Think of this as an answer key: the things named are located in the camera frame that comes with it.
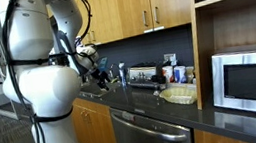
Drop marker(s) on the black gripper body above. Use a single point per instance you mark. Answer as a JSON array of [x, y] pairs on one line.
[[98, 74]]

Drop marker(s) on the stainless steel toaster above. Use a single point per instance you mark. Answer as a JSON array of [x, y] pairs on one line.
[[140, 74]]

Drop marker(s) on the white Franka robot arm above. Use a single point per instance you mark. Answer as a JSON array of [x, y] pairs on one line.
[[49, 89]]

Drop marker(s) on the chrome faucet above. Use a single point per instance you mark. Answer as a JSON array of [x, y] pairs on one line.
[[112, 72]]

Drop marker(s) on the yellow green sponge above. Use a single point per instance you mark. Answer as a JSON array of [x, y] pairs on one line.
[[115, 80]]

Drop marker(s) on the stainless steel sink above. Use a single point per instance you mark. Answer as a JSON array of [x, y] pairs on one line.
[[93, 91]]

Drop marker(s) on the blue sign sticker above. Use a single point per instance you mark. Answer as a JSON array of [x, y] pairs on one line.
[[78, 41]]

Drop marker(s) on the black slim container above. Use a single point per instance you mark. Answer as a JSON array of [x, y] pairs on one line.
[[161, 73]]

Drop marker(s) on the white cup with red print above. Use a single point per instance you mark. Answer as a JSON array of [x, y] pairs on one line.
[[168, 74]]

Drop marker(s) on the stainless steel dishwasher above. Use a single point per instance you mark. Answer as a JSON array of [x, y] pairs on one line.
[[147, 136]]

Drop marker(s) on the yellow plastic container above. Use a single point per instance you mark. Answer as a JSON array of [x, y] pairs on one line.
[[178, 95]]

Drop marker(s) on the small beige jar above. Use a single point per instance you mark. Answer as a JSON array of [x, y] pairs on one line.
[[190, 74]]

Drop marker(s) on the wooden shelf unit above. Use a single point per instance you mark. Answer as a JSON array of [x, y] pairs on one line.
[[202, 37]]

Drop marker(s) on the wooden base cabinet with drawer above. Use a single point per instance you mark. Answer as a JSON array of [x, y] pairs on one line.
[[212, 142]]

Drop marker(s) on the stainless steel microwave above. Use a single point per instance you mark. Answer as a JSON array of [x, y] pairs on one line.
[[254, 84]]

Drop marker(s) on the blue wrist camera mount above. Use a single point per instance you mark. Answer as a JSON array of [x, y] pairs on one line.
[[103, 64]]

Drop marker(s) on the white wall outlet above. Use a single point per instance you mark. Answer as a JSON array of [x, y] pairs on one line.
[[170, 58]]

